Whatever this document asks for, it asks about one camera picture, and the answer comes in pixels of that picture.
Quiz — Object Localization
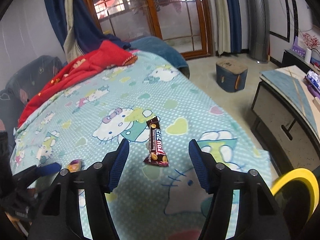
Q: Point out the red blanket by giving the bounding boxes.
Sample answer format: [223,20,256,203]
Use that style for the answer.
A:
[18,41,138,127]

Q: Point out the white blue tissue pack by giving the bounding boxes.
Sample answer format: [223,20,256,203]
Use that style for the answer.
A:
[305,70,320,90]

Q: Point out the white power strip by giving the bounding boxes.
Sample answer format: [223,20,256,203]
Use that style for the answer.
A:
[313,97,320,112]

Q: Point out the hello kitty bed sheet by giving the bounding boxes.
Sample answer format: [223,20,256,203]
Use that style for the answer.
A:
[10,51,272,239]

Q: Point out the dark sofa pillow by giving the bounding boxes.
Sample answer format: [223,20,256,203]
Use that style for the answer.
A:
[1,55,62,145]

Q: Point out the brown chocolate bar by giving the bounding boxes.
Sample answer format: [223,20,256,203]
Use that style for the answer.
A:
[143,116,169,167]

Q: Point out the blue fabric stool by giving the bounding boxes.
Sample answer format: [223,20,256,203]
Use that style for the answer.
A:
[216,59,248,93]

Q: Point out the yellow rimmed trash bin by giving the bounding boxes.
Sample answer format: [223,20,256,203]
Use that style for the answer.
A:
[271,168,319,238]

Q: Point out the wooden glass sliding door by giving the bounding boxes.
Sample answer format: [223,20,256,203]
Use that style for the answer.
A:
[84,0,214,60]

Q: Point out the blue beige curtain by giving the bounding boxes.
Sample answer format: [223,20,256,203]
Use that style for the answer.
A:
[44,0,131,63]
[215,0,242,55]

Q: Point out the purple cloth bag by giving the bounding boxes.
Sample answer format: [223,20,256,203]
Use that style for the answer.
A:
[304,77,320,99]

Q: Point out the black tv cabinet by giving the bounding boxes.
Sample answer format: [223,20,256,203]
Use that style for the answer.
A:
[281,49,319,75]

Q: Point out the blue beige left curtain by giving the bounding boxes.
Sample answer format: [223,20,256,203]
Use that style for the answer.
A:
[44,0,131,63]

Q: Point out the marble top coffee table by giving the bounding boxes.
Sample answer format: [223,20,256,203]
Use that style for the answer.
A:
[251,66,319,174]

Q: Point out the blue beige right curtain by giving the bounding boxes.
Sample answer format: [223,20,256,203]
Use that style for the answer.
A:
[215,0,242,55]

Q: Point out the silver tower air conditioner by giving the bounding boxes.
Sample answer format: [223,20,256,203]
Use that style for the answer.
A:
[247,0,270,63]

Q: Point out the white vase red flowers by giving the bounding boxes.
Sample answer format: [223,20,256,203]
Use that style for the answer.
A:
[302,32,319,63]

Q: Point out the orange snack packet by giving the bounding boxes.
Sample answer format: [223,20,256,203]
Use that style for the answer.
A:
[67,159,82,173]

